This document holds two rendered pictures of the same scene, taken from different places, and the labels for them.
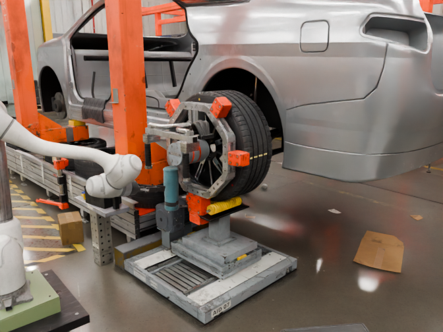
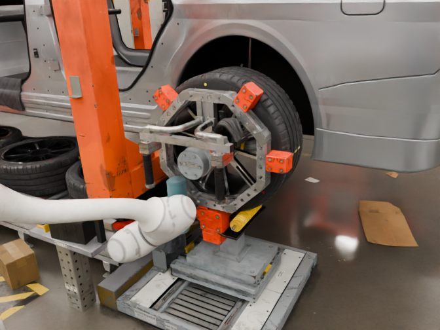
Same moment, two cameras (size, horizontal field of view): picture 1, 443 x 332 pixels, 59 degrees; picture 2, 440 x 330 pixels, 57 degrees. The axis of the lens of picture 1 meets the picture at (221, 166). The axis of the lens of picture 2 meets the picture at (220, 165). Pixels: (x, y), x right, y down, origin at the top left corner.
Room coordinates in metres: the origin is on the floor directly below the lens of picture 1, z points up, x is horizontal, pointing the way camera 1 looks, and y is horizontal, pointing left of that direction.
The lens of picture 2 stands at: (0.61, 0.55, 1.47)
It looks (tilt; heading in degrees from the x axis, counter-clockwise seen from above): 22 degrees down; 344
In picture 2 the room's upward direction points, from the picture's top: 2 degrees counter-clockwise
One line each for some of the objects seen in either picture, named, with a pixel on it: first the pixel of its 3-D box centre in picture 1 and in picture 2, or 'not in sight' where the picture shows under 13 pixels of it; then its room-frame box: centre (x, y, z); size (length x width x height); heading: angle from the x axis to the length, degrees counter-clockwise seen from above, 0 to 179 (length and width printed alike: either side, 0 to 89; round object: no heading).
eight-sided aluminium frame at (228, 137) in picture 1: (198, 149); (211, 151); (2.23, 0.14, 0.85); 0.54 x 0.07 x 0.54; 45
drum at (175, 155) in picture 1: (188, 151); (203, 156); (2.18, 0.19, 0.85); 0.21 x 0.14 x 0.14; 135
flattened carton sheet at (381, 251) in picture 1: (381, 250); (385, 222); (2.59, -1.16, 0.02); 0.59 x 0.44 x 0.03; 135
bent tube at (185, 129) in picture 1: (192, 122); (215, 122); (2.07, 0.15, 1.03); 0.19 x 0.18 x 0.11; 135
